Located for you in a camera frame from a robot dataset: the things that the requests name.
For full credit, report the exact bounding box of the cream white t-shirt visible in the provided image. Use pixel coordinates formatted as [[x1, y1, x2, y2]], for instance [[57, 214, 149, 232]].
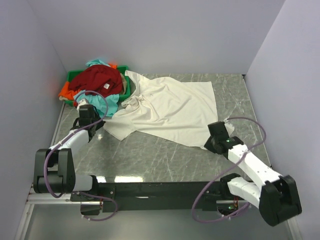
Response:
[[103, 70, 218, 148]]

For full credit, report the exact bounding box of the teal t-shirt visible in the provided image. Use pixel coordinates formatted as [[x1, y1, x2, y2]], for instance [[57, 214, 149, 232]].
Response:
[[69, 59, 123, 117]]

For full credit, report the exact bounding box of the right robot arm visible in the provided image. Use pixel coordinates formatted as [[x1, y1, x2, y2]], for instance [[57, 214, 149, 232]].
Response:
[[204, 121, 302, 227]]

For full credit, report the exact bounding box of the green plastic bin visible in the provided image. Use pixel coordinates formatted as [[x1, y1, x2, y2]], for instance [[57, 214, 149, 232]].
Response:
[[58, 64, 131, 106]]

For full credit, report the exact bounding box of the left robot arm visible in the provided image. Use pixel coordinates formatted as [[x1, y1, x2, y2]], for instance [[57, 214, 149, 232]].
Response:
[[33, 104, 105, 201]]

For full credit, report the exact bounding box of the orange t-shirt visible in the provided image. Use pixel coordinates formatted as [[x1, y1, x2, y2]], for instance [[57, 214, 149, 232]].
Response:
[[58, 63, 118, 101]]

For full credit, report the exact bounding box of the black base crossbar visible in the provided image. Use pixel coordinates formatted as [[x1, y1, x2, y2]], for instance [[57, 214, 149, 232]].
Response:
[[69, 181, 241, 216]]

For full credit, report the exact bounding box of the dark red t-shirt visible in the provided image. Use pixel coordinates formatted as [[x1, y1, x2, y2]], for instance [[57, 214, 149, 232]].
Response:
[[68, 64, 123, 99]]

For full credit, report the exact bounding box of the aluminium frame rail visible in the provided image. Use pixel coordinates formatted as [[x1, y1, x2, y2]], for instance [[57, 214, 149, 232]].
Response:
[[24, 182, 291, 205]]

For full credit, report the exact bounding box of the tan t-shirt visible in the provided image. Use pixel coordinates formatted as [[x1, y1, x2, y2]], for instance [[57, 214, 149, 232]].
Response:
[[119, 73, 128, 95]]

